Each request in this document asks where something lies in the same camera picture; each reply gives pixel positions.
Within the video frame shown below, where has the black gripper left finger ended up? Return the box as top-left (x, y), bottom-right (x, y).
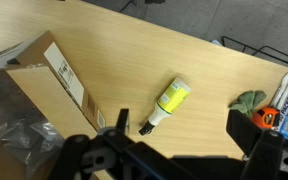
top-left (114, 108), bottom-right (131, 137)

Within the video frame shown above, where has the black wire rack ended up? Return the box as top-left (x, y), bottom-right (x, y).
top-left (220, 35), bottom-right (288, 70)

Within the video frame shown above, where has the small light blue object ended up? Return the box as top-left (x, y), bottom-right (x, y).
top-left (211, 39), bottom-right (224, 47)

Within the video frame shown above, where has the green cloth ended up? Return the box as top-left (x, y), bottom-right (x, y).
top-left (228, 90), bottom-right (268, 120)

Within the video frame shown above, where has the clear plastic bag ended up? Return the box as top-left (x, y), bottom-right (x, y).
top-left (0, 71), bottom-right (65, 178)

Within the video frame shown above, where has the brown cardboard box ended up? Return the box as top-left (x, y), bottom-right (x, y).
top-left (0, 30), bottom-right (107, 180)

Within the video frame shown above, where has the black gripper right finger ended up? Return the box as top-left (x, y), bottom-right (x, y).
top-left (225, 109), bottom-right (286, 180)

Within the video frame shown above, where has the white rope handle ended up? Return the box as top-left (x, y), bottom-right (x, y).
top-left (269, 70), bottom-right (288, 111)

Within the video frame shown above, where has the orange tape measure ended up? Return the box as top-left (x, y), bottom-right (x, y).
top-left (250, 106), bottom-right (281, 130)

